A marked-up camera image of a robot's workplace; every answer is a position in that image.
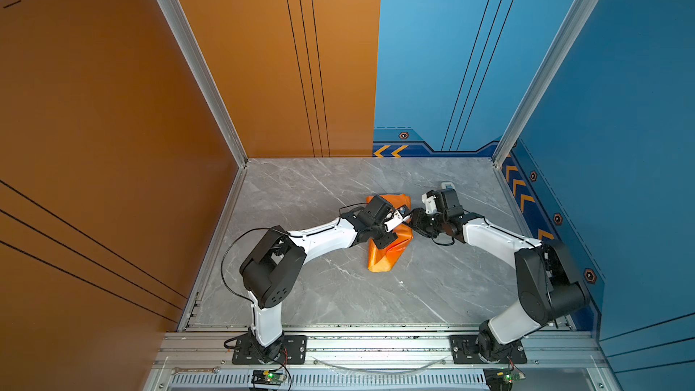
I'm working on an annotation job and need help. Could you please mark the yellow wrapping paper sheet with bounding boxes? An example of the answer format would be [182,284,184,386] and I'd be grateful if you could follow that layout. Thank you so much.
[367,194,414,273]

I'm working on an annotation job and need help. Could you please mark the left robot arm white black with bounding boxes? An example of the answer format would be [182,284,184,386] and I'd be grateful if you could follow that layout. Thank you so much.
[240,210,407,348]

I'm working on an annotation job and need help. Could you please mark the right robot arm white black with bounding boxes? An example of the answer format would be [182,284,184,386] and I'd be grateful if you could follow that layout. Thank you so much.
[409,208,590,361]

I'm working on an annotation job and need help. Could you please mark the right green circuit board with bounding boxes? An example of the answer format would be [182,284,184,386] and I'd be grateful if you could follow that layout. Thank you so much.
[483,369,526,391]

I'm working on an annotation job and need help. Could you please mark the green circuit board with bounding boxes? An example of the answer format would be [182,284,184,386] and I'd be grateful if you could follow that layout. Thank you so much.
[250,369,290,390]
[483,369,526,391]

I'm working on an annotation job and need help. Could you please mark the left green circuit board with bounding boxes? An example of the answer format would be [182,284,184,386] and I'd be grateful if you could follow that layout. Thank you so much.
[250,369,290,390]

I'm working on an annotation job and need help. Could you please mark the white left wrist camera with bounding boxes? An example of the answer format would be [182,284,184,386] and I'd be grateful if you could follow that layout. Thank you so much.
[358,195,412,233]

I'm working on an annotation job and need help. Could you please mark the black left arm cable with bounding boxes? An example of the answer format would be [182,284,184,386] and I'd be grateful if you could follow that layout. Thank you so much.
[219,226,278,302]

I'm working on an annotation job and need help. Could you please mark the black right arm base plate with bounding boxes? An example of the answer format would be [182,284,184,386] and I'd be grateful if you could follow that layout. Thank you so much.
[449,334,528,365]

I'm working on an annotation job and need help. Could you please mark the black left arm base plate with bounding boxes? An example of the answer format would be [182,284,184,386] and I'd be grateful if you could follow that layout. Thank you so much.
[224,332,308,365]

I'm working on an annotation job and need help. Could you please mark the aluminium front rail frame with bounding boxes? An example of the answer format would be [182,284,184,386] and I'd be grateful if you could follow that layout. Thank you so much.
[145,325,619,390]

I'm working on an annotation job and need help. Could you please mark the right aluminium corner post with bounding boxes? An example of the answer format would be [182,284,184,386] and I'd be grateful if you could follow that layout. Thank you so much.
[492,0,599,168]

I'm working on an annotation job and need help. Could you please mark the aluminium corner post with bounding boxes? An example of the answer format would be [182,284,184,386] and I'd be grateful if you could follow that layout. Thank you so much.
[492,0,599,168]
[157,0,248,168]

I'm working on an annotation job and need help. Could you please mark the left aluminium corner post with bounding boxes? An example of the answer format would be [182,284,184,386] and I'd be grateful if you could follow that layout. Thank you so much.
[157,0,248,168]

